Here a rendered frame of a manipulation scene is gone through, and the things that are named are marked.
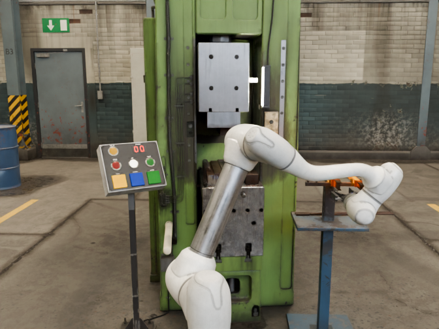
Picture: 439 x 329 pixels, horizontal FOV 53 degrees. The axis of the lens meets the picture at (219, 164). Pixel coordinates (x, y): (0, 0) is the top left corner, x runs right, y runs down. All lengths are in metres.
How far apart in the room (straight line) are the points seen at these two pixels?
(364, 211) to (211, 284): 0.71
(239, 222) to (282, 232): 0.41
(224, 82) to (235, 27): 0.37
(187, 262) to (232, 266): 1.11
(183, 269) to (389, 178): 0.90
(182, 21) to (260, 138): 1.37
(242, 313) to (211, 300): 1.42
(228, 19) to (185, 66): 0.38
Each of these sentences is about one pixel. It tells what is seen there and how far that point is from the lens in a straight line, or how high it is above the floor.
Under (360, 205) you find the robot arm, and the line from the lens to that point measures 1.90.
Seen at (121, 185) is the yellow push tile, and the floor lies 0.99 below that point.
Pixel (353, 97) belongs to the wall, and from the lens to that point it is 8.82.
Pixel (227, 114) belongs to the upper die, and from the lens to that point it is 2.63.
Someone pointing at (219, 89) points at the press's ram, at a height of 1.50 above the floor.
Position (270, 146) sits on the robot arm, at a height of 1.32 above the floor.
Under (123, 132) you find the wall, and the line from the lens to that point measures 8.89.
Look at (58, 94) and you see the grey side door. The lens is 9.26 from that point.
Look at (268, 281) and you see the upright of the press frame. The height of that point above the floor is 0.20.
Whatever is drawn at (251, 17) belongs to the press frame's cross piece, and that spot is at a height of 1.93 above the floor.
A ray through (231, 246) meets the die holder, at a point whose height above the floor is 0.54.
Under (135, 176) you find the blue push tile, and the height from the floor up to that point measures 1.02.
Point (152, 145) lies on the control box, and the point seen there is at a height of 1.17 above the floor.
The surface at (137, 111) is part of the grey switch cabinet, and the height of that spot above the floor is 0.98.
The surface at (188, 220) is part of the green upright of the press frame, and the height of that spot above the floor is 0.64.
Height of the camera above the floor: 1.56
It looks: 11 degrees down
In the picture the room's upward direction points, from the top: straight up
